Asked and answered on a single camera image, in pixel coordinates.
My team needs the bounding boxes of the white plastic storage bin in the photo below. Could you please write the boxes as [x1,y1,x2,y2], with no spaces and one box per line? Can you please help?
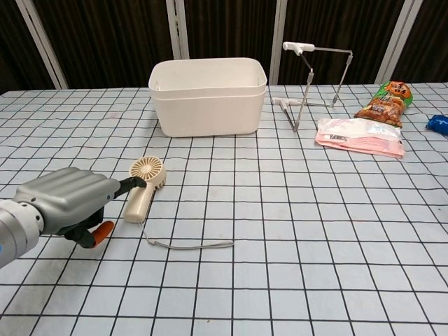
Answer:
[148,57,269,138]

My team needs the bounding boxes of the blue grid tablecloth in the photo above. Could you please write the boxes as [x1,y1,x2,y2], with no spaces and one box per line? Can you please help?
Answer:
[0,83,448,336]

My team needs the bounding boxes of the blue plastic package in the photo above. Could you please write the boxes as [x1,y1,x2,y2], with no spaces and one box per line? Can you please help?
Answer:
[425,114,448,135]

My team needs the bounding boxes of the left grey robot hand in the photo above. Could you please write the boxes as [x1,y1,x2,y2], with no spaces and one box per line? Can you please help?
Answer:
[13,167,148,249]

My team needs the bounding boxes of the pink white wipes pack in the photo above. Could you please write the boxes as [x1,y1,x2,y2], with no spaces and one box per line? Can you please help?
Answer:
[315,117,406,159]

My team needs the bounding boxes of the white frame post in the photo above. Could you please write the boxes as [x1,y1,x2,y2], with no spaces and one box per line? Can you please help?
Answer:
[15,0,68,90]
[164,0,190,60]
[374,0,424,84]
[267,0,288,85]

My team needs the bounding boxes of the metal folding rack white handles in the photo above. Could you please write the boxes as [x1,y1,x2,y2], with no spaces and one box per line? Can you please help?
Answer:
[270,41,354,132]

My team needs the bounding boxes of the green brown snack bag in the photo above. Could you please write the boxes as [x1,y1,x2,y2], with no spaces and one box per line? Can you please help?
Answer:
[353,80,415,128]

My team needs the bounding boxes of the cream handheld mini fan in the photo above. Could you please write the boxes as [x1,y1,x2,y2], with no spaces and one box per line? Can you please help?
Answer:
[122,155,235,251]

